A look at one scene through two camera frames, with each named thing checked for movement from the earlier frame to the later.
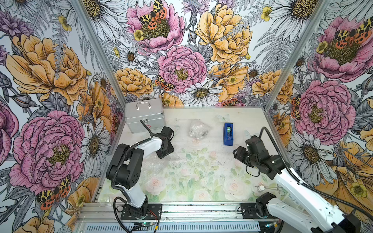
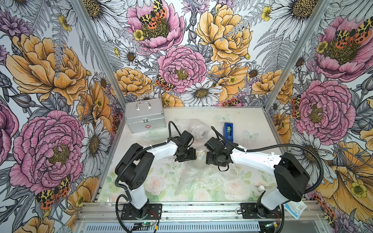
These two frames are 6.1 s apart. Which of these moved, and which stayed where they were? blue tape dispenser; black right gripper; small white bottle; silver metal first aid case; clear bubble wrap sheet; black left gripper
Moved: black right gripper; black left gripper
Stayed: small white bottle; blue tape dispenser; clear bubble wrap sheet; silver metal first aid case
